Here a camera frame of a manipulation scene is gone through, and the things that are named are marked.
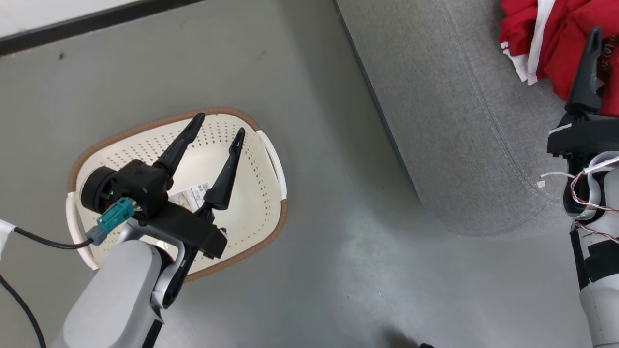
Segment black wall baseboard strip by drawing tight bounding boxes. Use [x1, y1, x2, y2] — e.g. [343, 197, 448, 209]
[0, 0, 204, 56]

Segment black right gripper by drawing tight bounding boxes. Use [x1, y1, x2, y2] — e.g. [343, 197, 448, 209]
[546, 27, 619, 158]

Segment teal cable connector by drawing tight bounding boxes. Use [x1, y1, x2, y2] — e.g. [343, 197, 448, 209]
[87, 197, 137, 246]

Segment white wire with small plug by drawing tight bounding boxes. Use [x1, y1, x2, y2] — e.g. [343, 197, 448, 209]
[537, 172, 576, 188]

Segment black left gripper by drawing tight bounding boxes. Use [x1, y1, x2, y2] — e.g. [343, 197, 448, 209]
[80, 113, 246, 259]

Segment white cable tape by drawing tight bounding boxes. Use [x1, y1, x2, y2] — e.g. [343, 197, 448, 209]
[0, 219, 18, 253]

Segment red white twisted wires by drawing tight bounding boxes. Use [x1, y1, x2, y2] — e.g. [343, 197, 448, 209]
[570, 167, 619, 245]

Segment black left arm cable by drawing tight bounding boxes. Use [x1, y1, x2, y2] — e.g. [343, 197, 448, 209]
[0, 227, 95, 348]

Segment white paper basket label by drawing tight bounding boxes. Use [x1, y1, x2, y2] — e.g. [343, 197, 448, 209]
[167, 181, 213, 213]

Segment white perforated laundry basket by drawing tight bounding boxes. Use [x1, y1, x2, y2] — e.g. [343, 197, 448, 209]
[66, 107, 289, 283]

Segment red trousers with white stripe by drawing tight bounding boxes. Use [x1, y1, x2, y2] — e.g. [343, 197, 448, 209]
[537, 0, 619, 116]

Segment grey fabric sofa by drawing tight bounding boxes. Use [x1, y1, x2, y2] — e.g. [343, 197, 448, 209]
[335, 0, 619, 237]

